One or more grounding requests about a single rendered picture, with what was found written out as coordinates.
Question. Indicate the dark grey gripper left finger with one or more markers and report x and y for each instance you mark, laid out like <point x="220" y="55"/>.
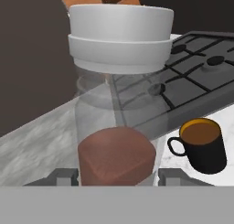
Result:
<point x="62" y="176"/>

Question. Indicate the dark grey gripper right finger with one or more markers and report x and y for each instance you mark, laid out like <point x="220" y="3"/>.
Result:
<point x="172" y="176"/>

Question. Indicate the clear cinnamon jar white lid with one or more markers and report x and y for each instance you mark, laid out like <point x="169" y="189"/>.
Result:
<point x="117" y="90"/>

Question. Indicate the black mug with coffee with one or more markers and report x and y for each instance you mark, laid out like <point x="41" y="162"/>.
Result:
<point x="204" y="148"/>

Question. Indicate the black gas hob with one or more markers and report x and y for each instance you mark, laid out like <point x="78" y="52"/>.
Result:
<point x="189" y="78"/>

